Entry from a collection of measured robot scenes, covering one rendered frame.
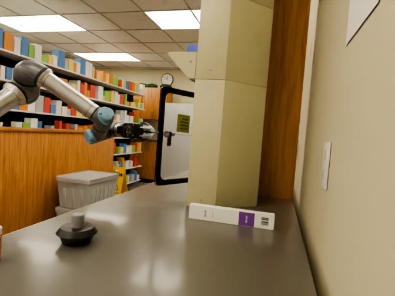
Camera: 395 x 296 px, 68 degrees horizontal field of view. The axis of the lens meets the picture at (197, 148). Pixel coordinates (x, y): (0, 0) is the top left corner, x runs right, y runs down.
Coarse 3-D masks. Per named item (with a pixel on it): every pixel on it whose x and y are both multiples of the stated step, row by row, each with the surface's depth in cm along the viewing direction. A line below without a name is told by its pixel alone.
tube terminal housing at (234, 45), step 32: (224, 0) 104; (224, 32) 105; (256, 32) 110; (224, 64) 105; (256, 64) 112; (224, 96) 106; (256, 96) 113; (192, 128) 109; (224, 128) 107; (256, 128) 114; (192, 160) 109; (224, 160) 108; (256, 160) 116; (192, 192) 110; (224, 192) 109; (256, 192) 117
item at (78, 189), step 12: (60, 180) 305; (72, 180) 301; (84, 180) 298; (96, 180) 309; (108, 180) 334; (60, 192) 308; (72, 192) 304; (84, 192) 301; (96, 192) 314; (108, 192) 338; (60, 204) 311; (72, 204) 306; (84, 204) 302
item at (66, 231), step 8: (72, 216) 68; (80, 216) 68; (64, 224) 70; (72, 224) 68; (80, 224) 68; (88, 224) 71; (56, 232) 67; (64, 232) 66; (72, 232) 66; (80, 232) 66; (88, 232) 67; (96, 232) 70; (64, 240) 66; (72, 240) 66; (80, 240) 66; (88, 240) 68
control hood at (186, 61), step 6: (168, 54) 111; (174, 54) 110; (180, 54) 109; (186, 54) 109; (192, 54) 108; (174, 60) 110; (180, 60) 109; (186, 60) 109; (192, 60) 108; (180, 66) 109; (186, 66) 109; (192, 66) 108; (186, 72) 109; (192, 72) 108; (192, 78) 108
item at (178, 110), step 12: (168, 96) 118; (180, 96) 124; (168, 108) 119; (180, 108) 124; (192, 108) 129; (168, 120) 120; (180, 120) 125; (180, 132) 125; (156, 144) 117; (180, 144) 126; (156, 156) 117; (168, 156) 121; (180, 156) 127; (168, 168) 122; (180, 168) 127
